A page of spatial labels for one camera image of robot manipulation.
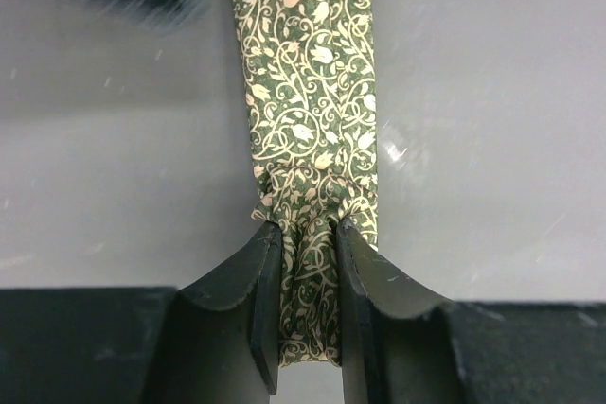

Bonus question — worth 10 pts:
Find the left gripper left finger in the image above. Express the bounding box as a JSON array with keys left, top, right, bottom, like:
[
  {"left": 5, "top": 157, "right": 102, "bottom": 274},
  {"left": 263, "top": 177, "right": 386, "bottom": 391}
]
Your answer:
[{"left": 141, "top": 222, "right": 282, "bottom": 403}]

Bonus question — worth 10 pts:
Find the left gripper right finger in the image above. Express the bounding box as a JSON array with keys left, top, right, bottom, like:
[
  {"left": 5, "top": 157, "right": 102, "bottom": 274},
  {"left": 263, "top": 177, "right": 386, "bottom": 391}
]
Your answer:
[{"left": 336, "top": 220, "right": 465, "bottom": 403}]

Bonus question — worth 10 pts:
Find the olive green patterned tie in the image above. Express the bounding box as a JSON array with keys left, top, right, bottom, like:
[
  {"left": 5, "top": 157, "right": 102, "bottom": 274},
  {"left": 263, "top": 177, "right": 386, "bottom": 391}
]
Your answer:
[{"left": 232, "top": 0, "right": 378, "bottom": 367}]

